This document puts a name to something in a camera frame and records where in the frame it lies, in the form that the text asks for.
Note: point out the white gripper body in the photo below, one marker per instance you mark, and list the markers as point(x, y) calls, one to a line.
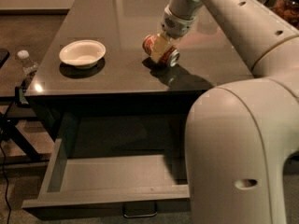
point(177, 25)

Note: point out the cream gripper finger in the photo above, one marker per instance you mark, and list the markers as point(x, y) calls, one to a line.
point(160, 45)

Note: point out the red coke can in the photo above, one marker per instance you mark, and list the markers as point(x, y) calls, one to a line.
point(169, 59)

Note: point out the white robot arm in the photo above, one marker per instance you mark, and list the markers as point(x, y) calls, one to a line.
point(239, 135)

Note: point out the open grey top drawer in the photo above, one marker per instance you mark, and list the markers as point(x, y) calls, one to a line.
point(100, 163)

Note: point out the grey cabinet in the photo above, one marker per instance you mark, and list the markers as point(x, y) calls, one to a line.
point(126, 82)

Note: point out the white paper bowl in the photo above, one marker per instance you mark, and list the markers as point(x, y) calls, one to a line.
point(82, 54)

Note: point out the glass jar of snacks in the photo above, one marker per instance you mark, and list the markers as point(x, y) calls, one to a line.
point(288, 10)

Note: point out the clear plastic water bottle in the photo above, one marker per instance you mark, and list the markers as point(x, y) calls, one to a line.
point(29, 66)

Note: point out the black side table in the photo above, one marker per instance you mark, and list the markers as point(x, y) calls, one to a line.
point(20, 126)

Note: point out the metal drawer handle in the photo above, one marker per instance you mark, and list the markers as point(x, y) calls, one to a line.
point(139, 210)

